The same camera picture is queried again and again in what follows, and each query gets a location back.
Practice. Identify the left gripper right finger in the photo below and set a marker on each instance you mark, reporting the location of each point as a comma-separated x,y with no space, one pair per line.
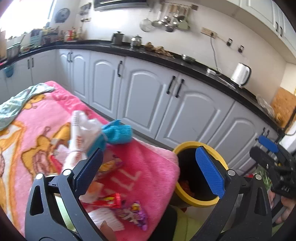
212,170

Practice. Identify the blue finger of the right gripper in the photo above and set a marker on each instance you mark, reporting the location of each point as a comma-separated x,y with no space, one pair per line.
269,144

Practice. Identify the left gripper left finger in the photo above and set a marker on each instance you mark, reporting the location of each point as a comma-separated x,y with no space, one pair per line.
85,171

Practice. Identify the yellow orange snack wrapper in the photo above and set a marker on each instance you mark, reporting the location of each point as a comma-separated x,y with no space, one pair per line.
110,165

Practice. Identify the red snack wrapper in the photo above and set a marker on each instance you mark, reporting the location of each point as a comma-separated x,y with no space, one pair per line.
112,201

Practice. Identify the white foam fruit net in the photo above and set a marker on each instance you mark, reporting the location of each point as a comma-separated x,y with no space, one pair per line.
83,131

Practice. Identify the turquoise knitted cloth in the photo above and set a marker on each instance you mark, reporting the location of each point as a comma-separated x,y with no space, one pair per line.
113,133

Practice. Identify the purple snack wrapper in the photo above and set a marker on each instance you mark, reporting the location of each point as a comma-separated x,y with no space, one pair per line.
134,214

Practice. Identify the yellow black trash bin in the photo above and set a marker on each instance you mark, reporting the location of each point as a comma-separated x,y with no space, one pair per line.
192,188

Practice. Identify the black kitchen countertop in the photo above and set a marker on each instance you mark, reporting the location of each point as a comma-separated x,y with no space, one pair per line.
196,70

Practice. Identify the white lower kitchen cabinets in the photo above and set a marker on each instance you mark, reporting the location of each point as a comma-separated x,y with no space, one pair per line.
159,103

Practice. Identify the hanging kitchen utensils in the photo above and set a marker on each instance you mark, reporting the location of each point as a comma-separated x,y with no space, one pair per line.
172,17

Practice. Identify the right hand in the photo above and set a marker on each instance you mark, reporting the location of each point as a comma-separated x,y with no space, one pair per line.
288,205

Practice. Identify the pink cartoon fleece blanket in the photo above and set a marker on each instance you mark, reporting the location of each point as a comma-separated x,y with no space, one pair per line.
54,131

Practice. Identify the white electric kettle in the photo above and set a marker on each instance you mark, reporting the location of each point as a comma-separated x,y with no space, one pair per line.
241,74

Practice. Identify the light green cloth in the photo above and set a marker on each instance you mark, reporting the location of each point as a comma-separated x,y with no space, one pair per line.
12,107

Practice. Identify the steel bowl on counter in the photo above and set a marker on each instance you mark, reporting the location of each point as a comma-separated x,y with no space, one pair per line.
188,59

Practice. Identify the white upper cabinets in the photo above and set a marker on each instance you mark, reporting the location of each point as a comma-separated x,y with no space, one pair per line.
265,18

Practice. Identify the dark metal pot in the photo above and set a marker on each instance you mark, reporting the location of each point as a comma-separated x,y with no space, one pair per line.
117,38

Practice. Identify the steel teapot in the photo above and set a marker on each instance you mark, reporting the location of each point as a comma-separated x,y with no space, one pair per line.
136,41

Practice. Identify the hanging steel strainer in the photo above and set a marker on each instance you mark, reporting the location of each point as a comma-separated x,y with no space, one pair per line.
146,25

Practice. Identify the range hood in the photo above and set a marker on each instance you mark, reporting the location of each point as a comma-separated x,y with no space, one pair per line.
102,5

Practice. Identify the wall power strip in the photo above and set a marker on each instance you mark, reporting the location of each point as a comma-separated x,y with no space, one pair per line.
208,32

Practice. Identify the small wall fan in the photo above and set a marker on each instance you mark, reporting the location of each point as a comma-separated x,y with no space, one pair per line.
62,15

